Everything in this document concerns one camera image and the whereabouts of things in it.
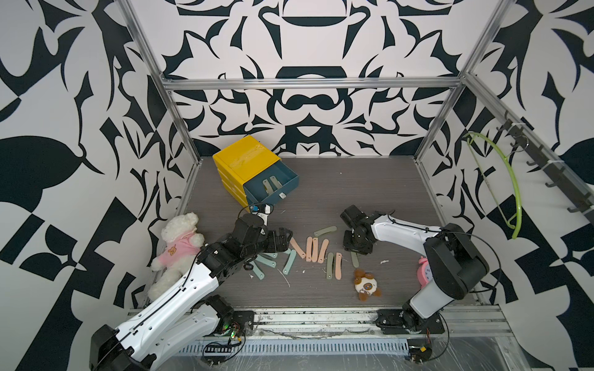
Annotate teal drawer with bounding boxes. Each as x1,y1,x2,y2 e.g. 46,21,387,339
244,160,299,205

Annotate pink alarm clock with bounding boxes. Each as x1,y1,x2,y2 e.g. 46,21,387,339
417,257,433,287

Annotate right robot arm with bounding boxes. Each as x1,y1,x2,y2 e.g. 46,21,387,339
340,205,490,333

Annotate yellow drawer cabinet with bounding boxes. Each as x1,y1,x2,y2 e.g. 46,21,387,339
213,135,280,207

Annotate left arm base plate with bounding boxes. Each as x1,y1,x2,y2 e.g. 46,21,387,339
209,310,255,336

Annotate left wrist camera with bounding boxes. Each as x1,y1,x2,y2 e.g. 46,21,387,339
248,203,275,225

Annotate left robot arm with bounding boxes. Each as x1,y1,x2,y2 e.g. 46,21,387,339
89,213,293,370

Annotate white teddy bear pink shirt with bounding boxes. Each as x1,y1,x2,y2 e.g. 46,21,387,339
148,213,205,302

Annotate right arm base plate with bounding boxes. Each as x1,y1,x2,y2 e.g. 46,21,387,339
375,309,446,335

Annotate mint folding knife right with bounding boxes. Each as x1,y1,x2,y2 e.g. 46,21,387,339
282,250,298,275

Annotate mint folding knife top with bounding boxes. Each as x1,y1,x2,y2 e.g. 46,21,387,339
261,249,291,259

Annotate brown white plush puppy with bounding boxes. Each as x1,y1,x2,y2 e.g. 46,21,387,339
354,268,381,301

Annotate mint folding knife leftmost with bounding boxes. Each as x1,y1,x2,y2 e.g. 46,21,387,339
252,262,265,280

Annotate olive folding knife top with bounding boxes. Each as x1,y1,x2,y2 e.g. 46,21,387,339
262,179,275,196

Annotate olive folding knife vertical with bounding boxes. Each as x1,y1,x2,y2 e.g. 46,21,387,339
326,253,334,280

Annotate black hook rack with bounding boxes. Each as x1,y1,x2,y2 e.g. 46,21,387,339
496,111,593,224

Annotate olive folding knife bottom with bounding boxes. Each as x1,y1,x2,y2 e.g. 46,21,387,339
313,226,337,237

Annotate olive folding knife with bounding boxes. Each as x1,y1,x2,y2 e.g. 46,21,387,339
313,226,337,237
262,179,275,196
351,251,360,268
270,176,282,190

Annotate pink folding knife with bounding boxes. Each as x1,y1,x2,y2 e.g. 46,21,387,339
317,239,329,264
306,237,313,262
334,253,343,281
290,237,306,259
312,237,319,262

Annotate green bow on wall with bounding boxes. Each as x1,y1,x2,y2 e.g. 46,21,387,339
464,131,524,240

